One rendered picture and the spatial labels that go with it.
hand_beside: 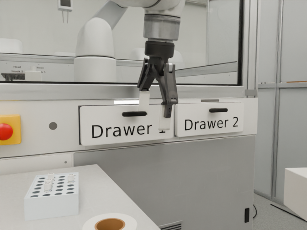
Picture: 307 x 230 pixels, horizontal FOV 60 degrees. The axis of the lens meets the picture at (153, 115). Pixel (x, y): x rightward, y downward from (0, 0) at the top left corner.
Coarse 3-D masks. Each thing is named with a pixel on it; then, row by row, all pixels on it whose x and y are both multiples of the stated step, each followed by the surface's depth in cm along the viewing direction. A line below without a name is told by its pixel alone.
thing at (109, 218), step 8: (96, 216) 36; (104, 216) 36; (112, 216) 36; (120, 216) 36; (128, 216) 36; (88, 224) 34; (96, 224) 34; (104, 224) 35; (112, 224) 36; (120, 224) 35; (128, 224) 34; (136, 224) 34
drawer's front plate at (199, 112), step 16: (176, 112) 88; (192, 112) 90; (208, 112) 93; (224, 112) 96; (240, 112) 99; (176, 128) 89; (192, 128) 91; (208, 128) 94; (224, 128) 97; (240, 128) 100
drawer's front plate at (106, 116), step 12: (84, 108) 73; (96, 108) 74; (108, 108) 76; (120, 108) 78; (132, 108) 79; (156, 108) 83; (84, 120) 73; (96, 120) 75; (108, 120) 76; (120, 120) 78; (132, 120) 79; (144, 120) 81; (156, 120) 83; (84, 132) 74; (96, 132) 75; (108, 132) 77; (144, 132) 81; (156, 132) 83; (168, 132) 85; (84, 144) 74; (96, 144) 75
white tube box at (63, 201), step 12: (36, 180) 52; (60, 180) 53; (36, 192) 47; (48, 192) 46; (60, 192) 46; (72, 192) 47; (24, 204) 43; (36, 204) 43; (48, 204) 44; (60, 204) 44; (72, 204) 45; (36, 216) 43; (48, 216) 44; (60, 216) 44
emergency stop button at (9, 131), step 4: (0, 124) 62; (4, 124) 62; (0, 128) 61; (4, 128) 62; (8, 128) 62; (0, 132) 61; (4, 132) 62; (8, 132) 62; (12, 132) 63; (0, 136) 61; (4, 136) 62; (8, 136) 62; (4, 140) 62
